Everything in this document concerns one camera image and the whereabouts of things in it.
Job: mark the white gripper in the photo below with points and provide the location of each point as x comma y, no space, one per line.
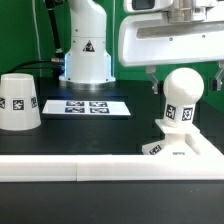
149,39

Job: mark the white lamp base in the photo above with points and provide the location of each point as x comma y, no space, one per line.
174,142

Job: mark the white lamp shade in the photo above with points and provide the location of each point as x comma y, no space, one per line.
18,102

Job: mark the white marker sheet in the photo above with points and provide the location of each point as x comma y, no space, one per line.
113,108

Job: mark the white L-shaped boundary frame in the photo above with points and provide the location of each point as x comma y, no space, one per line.
206,164

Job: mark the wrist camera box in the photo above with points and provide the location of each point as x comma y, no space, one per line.
134,6

